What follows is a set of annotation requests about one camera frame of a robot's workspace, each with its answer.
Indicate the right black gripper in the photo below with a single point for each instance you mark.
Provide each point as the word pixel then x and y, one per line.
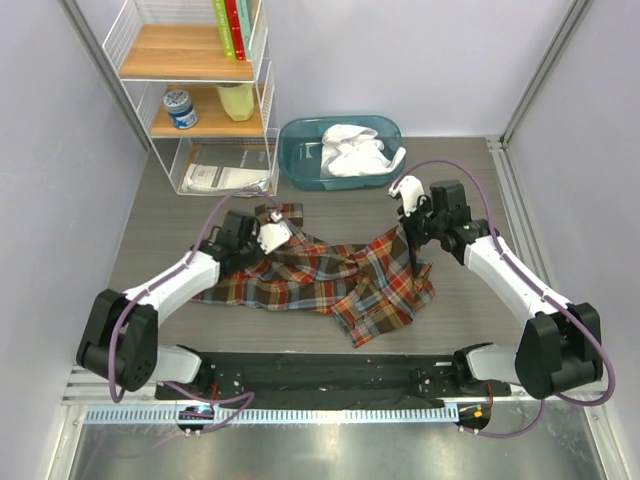
pixel 424 203

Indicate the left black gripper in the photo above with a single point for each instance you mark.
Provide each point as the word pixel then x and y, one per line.
pixel 259 253

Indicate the plaid flannel long sleeve shirt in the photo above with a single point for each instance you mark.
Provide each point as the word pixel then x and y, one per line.
pixel 368 289

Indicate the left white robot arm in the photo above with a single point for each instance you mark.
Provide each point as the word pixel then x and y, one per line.
pixel 120 342

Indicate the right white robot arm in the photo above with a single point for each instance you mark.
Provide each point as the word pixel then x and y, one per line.
pixel 556 352

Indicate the white long sleeve shirt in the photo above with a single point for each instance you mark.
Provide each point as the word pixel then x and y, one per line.
pixel 356 151

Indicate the grey white booklet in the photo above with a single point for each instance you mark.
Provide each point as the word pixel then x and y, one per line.
pixel 220 169

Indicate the teal plastic basin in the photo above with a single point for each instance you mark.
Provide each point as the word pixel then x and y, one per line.
pixel 300 145

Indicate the blue white jar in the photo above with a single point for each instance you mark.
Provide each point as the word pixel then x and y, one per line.
pixel 179 106

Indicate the yellow plastic container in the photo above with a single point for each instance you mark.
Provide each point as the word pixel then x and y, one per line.
pixel 237 100

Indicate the red book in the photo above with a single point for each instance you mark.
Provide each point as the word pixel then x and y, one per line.
pixel 235 27

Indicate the teal book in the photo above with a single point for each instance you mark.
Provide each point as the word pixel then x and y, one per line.
pixel 245 9

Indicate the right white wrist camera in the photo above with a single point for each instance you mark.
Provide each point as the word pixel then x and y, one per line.
pixel 410 191

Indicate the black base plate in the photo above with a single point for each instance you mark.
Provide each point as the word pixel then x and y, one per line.
pixel 314 376

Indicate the white wire wooden shelf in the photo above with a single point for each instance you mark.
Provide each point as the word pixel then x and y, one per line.
pixel 157 46

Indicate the white slotted cable duct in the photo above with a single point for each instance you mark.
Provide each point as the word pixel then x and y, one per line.
pixel 185 414

